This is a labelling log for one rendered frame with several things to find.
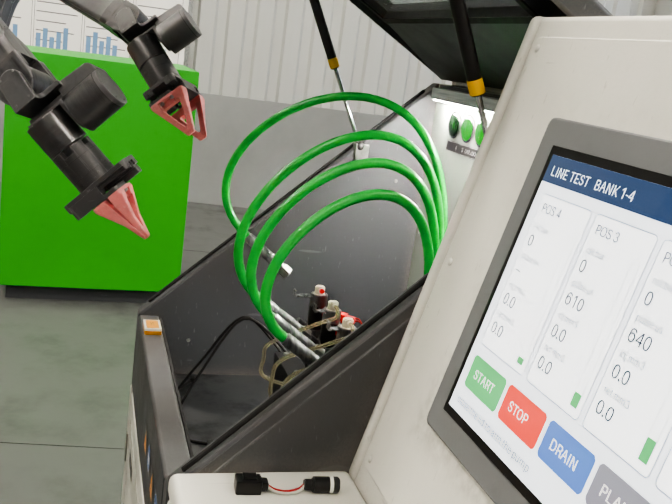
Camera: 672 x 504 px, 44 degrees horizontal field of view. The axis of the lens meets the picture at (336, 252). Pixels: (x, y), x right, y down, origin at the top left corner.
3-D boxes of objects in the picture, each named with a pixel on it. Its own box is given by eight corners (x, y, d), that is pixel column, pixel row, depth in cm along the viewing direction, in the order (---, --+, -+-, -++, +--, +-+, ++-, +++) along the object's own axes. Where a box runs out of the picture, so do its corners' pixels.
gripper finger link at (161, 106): (219, 127, 147) (192, 84, 148) (201, 119, 140) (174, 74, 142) (188, 149, 148) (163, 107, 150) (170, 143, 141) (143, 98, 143)
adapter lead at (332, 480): (234, 496, 95) (236, 479, 95) (233, 486, 97) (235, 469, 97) (339, 497, 98) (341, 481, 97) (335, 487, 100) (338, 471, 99)
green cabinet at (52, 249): (164, 265, 552) (182, 64, 523) (177, 306, 472) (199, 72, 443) (9, 257, 523) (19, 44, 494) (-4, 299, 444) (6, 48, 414)
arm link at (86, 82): (33, 95, 117) (-6, 80, 109) (94, 43, 115) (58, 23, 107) (77, 163, 115) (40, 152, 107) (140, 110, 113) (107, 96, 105)
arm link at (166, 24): (141, 44, 157) (113, 15, 150) (190, 8, 156) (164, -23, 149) (159, 84, 151) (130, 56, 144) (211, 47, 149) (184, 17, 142)
